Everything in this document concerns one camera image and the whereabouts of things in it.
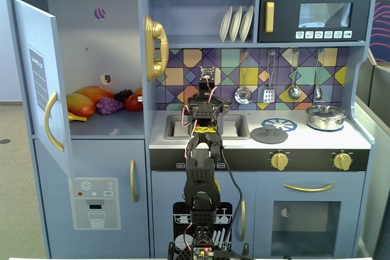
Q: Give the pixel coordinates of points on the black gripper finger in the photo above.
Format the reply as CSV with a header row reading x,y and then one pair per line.
x,y
221,104
192,103

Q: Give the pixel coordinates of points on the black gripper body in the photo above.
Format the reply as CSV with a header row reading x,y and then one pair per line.
x,y
208,75

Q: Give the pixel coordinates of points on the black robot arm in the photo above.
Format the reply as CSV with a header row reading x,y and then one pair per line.
x,y
199,177

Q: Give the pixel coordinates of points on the blue shopping list cabinet door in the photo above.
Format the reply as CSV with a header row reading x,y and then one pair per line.
x,y
36,89

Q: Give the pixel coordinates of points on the steel slotted toy spoon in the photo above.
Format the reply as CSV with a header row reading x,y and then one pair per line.
x,y
242,95

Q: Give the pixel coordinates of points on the gray sink basin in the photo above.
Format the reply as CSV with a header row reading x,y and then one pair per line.
x,y
237,127

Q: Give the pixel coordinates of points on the steel toy spatula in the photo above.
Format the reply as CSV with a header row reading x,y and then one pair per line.
x,y
269,95

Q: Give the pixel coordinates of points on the white toy plate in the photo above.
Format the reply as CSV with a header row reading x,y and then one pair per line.
x,y
236,24
246,24
226,24

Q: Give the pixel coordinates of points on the orange toy fruit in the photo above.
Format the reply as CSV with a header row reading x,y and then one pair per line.
x,y
139,91

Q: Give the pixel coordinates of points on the gray round sink lid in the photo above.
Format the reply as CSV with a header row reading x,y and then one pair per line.
x,y
269,135

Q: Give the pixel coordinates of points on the gold toy telephone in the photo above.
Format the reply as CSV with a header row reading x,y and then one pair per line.
x,y
155,50

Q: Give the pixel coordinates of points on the red toy apple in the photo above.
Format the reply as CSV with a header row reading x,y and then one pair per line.
x,y
132,103

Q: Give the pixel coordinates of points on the dark toy grapes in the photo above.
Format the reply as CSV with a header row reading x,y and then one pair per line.
x,y
123,95

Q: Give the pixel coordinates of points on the steel toy ladle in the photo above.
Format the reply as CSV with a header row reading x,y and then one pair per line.
x,y
294,92

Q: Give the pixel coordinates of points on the gold stove knob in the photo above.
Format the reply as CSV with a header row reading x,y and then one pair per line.
x,y
279,161
342,161

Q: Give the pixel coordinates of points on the purple toy grapes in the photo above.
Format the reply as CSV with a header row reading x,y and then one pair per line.
x,y
109,106

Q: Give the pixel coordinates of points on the large orange red mango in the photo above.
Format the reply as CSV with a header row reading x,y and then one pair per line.
x,y
96,94

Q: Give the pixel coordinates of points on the black toy microwave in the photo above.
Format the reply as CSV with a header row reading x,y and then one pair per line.
x,y
289,16

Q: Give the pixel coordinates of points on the blue toy kitchen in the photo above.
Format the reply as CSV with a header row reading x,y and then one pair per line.
x,y
106,156

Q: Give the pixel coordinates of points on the steel pot with lid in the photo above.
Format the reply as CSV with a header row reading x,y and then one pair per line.
x,y
326,117

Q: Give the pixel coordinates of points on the small orange yellow mango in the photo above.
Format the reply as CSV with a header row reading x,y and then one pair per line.
x,y
80,104

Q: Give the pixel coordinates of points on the yellow toy banana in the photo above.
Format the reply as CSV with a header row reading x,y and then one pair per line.
x,y
76,117

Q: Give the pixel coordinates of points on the robot controller board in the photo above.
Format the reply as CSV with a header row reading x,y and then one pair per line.
x,y
202,253

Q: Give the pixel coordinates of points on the gray desk divider panel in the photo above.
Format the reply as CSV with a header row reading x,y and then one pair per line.
x,y
376,150

